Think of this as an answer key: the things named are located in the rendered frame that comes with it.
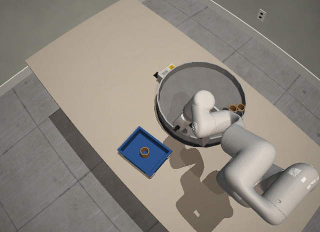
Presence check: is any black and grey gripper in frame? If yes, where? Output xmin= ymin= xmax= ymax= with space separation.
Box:
xmin=172 ymin=110 xmax=192 ymax=132

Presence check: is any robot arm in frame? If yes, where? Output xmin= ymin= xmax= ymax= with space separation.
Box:
xmin=183 ymin=90 xmax=319 ymax=226

